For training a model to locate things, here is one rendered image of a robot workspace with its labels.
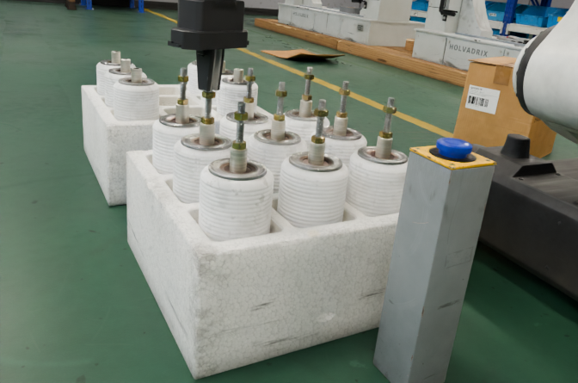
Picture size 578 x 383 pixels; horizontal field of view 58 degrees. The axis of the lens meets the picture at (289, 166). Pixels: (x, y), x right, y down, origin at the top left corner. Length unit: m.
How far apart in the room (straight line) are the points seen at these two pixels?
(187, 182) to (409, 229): 0.32
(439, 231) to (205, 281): 0.28
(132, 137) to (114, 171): 0.08
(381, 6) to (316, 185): 3.45
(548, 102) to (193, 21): 0.51
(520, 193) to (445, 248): 0.38
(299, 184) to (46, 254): 0.51
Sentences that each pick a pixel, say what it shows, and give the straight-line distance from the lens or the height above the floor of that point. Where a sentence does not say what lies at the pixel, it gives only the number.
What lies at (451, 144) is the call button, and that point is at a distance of 0.62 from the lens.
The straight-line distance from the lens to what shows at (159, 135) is 0.87.
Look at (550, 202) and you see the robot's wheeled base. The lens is 0.97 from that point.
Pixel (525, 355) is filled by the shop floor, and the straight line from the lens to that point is 0.89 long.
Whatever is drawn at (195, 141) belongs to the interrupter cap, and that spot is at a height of 0.25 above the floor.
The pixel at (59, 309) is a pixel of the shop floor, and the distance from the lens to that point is 0.87.
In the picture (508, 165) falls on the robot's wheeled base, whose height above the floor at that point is 0.20.
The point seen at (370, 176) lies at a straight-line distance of 0.76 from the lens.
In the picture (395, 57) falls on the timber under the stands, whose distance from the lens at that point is 3.66.
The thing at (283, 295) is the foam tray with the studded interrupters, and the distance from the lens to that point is 0.71.
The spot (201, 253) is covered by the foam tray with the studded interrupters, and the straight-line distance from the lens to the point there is 0.63.
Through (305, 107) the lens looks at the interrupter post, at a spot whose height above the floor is 0.27.
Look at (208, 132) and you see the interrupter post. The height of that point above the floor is 0.27.
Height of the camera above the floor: 0.49
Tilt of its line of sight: 19 degrees down
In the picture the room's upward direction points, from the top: 5 degrees clockwise
